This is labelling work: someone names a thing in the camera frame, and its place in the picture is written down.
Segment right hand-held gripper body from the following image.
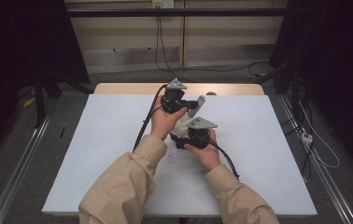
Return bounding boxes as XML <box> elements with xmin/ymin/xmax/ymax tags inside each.
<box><xmin>176</xmin><ymin>117</ymin><xmax>219</xmax><ymax>150</ymax></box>

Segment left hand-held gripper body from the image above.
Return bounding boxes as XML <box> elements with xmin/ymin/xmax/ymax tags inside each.
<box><xmin>161</xmin><ymin>77</ymin><xmax>188</xmax><ymax>114</ymax></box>

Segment clear jar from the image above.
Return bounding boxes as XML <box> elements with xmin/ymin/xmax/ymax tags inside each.
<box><xmin>173</xmin><ymin>113</ymin><xmax>197</xmax><ymax>140</ymax></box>

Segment person's left hand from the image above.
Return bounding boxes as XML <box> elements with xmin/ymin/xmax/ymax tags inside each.
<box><xmin>150</xmin><ymin>96</ymin><xmax>189</xmax><ymax>142</ymax></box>

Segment person's right hand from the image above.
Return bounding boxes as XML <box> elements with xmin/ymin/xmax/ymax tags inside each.
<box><xmin>183</xmin><ymin>128</ymin><xmax>222</xmax><ymax>172</ymax></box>

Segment wooden table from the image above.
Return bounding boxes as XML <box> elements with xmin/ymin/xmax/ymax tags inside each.
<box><xmin>93</xmin><ymin>82</ymin><xmax>265</xmax><ymax>96</ymax></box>

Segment white table board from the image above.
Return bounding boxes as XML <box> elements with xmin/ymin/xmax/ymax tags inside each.
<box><xmin>41</xmin><ymin>93</ymin><xmax>318</xmax><ymax>217</ymax></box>

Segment black horizontal bar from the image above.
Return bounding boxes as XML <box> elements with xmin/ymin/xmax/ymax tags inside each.
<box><xmin>66</xmin><ymin>8</ymin><xmax>290</xmax><ymax>18</ymax></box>

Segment black stand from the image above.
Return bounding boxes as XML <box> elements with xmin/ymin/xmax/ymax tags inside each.
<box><xmin>33</xmin><ymin>68</ymin><xmax>93</xmax><ymax>129</ymax></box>
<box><xmin>253</xmin><ymin>59</ymin><xmax>309</xmax><ymax>125</ymax></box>

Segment white power strip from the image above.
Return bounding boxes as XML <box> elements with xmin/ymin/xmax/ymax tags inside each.
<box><xmin>301</xmin><ymin>133</ymin><xmax>314</xmax><ymax>146</ymax></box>

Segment yellow floor tape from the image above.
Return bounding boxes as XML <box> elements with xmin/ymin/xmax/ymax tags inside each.
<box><xmin>22</xmin><ymin>96</ymin><xmax>36</xmax><ymax>108</ymax></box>

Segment dark curtain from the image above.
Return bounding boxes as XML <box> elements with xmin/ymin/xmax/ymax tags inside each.
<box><xmin>269</xmin><ymin>0</ymin><xmax>353</xmax><ymax>181</ymax></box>
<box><xmin>0</xmin><ymin>0</ymin><xmax>91</xmax><ymax>162</ymax></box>

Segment left hand-held gripper black cable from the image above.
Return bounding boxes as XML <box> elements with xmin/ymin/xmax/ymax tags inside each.
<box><xmin>132</xmin><ymin>83</ymin><xmax>169</xmax><ymax>153</ymax></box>

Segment hand-held gripper black cable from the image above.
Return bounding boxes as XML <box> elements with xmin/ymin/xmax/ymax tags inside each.
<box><xmin>132</xmin><ymin>83</ymin><xmax>169</xmax><ymax>153</ymax></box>
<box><xmin>208</xmin><ymin>139</ymin><xmax>240</xmax><ymax>181</ymax></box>

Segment right hand-held gripper black cable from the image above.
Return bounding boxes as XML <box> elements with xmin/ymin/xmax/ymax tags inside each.
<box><xmin>208</xmin><ymin>139</ymin><xmax>240</xmax><ymax>181</ymax></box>

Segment black wall cable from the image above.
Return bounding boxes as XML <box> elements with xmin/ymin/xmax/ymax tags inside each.
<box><xmin>154</xmin><ymin>15</ymin><xmax>196</xmax><ymax>83</ymax></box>
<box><xmin>159</xmin><ymin>15</ymin><xmax>271</xmax><ymax>73</ymax></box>

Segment white wall socket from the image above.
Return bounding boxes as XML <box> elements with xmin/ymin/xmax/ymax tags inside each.
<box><xmin>151</xmin><ymin>0</ymin><xmax>175</xmax><ymax>9</ymax></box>

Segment black floor cables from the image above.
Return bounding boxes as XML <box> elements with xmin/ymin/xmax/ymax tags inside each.
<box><xmin>285</xmin><ymin>96</ymin><xmax>315</xmax><ymax>175</ymax></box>

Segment white cable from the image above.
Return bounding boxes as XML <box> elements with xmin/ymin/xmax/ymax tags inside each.
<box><xmin>299</xmin><ymin>101</ymin><xmax>341</xmax><ymax>169</ymax></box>

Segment aluminium floor rail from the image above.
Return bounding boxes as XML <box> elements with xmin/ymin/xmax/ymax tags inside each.
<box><xmin>0</xmin><ymin>111</ymin><xmax>52</xmax><ymax>224</ymax></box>
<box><xmin>276</xmin><ymin>94</ymin><xmax>353</xmax><ymax>224</ymax></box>

